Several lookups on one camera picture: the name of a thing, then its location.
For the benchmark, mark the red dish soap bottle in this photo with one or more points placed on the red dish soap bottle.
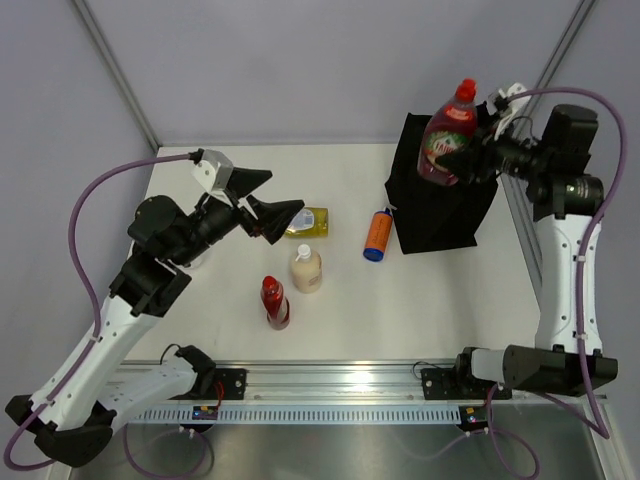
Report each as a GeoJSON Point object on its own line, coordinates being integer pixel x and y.
{"type": "Point", "coordinates": [449, 129]}
{"type": "Point", "coordinates": [275, 303]}

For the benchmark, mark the white slotted cable duct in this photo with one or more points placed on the white slotted cable duct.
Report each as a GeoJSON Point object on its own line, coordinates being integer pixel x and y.
{"type": "Point", "coordinates": [301, 415]}

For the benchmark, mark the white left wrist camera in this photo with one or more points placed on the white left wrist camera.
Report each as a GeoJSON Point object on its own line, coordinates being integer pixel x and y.
{"type": "Point", "coordinates": [212, 170]}

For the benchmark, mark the cream lotion pump bottle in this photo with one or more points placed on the cream lotion pump bottle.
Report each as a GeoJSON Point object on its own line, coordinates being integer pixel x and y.
{"type": "Point", "coordinates": [306, 269]}

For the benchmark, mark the yellow dish soap bottle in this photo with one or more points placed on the yellow dish soap bottle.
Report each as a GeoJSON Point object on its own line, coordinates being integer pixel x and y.
{"type": "Point", "coordinates": [309, 222]}

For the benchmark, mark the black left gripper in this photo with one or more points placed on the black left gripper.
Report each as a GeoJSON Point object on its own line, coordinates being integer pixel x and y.
{"type": "Point", "coordinates": [273, 217]}

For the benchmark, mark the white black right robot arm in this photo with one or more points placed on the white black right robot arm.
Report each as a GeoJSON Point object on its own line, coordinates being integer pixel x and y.
{"type": "Point", "coordinates": [567, 355]}

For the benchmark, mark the aluminium frame post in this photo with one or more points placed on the aluminium frame post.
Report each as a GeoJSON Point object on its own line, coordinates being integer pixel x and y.
{"type": "Point", "coordinates": [96, 36]}
{"type": "Point", "coordinates": [563, 46]}

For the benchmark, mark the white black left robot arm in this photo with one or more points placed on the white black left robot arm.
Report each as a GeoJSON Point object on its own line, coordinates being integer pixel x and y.
{"type": "Point", "coordinates": [73, 417]}

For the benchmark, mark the aluminium mounting rail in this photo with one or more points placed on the aluminium mounting rail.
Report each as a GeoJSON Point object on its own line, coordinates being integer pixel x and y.
{"type": "Point", "coordinates": [391, 382]}

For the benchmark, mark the orange blue cologne bottle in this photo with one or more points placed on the orange blue cologne bottle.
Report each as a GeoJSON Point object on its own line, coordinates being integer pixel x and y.
{"type": "Point", "coordinates": [378, 235]}

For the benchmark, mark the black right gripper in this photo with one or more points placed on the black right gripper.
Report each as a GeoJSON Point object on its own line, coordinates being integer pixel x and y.
{"type": "Point", "coordinates": [463, 162]}

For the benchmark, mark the right aluminium frame post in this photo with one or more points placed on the right aluminium frame post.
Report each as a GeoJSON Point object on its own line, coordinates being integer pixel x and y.
{"type": "Point", "coordinates": [563, 46]}

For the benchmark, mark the black canvas bag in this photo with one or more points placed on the black canvas bag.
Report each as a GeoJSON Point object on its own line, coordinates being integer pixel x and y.
{"type": "Point", "coordinates": [429, 217]}

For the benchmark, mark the left aluminium frame post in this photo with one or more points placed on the left aluminium frame post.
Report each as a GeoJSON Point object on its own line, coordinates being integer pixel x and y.
{"type": "Point", "coordinates": [96, 36]}

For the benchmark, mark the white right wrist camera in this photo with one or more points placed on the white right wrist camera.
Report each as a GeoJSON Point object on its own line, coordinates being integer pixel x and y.
{"type": "Point", "coordinates": [508, 103]}

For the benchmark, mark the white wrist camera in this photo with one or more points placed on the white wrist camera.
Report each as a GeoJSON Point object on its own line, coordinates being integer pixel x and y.
{"type": "Point", "coordinates": [508, 103]}
{"type": "Point", "coordinates": [212, 170]}

